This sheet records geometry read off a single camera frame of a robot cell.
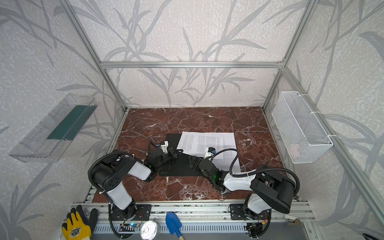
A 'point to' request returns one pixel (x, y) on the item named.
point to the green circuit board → (128, 227)
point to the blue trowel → (174, 223)
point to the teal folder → (180, 165)
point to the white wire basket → (303, 139)
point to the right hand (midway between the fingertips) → (193, 155)
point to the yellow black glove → (77, 226)
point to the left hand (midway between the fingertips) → (186, 147)
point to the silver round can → (150, 230)
